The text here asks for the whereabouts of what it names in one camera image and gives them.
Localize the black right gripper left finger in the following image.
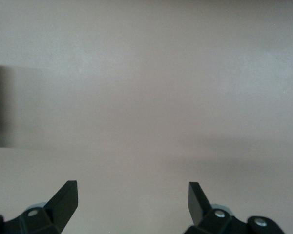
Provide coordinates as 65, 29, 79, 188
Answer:
0, 180, 79, 234

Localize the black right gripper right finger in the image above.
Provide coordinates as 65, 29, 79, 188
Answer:
184, 181, 285, 234

